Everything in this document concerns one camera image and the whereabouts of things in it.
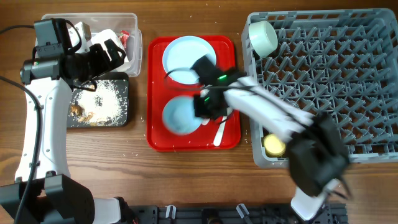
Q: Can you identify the white plastic spoon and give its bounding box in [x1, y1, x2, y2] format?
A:
[213, 108, 233, 147]

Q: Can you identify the light blue bowl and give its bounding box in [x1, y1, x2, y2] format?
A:
[162, 95, 203, 136]

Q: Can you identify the white napkin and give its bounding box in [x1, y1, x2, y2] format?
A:
[91, 29, 129, 72]

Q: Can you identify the light blue plate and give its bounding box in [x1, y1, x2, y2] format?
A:
[162, 35, 216, 85]

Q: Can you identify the yellow cup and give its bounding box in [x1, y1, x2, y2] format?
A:
[263, 134, 286, 157]

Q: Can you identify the green bowl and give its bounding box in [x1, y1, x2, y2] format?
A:
[248, 21, 278, 57]

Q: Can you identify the white plastic fork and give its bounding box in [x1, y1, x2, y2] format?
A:
[201, 118, 210, 126]

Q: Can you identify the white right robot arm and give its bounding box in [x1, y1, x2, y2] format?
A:
[181, 55, 352, 221]

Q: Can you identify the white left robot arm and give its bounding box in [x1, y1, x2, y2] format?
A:
[1, 18, 136, 223]

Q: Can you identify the black waste tray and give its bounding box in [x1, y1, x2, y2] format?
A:
[66, 72, 130, 129]

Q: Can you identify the grey dishwasher rack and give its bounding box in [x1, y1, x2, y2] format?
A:
[241, 8, 397, 163]

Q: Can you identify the red plastic tray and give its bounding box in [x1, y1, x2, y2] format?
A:
[146, 36, 241, 152]

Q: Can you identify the food scraps and rice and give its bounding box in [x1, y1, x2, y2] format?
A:
[68, 80, 128, 127]

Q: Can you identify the red wrapper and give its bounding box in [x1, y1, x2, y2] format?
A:
[119, 30, 130, 49]

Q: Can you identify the clear plastic bin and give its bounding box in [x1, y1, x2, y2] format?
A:
[42, 12, 142, 77]

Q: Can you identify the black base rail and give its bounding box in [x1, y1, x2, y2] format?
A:
[124, 203, 348, 224]

